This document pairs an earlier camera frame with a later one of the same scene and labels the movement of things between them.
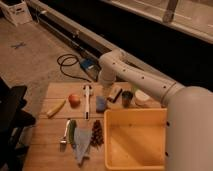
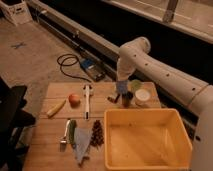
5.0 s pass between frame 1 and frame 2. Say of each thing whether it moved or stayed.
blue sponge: moved
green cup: stayed
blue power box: stayed
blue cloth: stayed
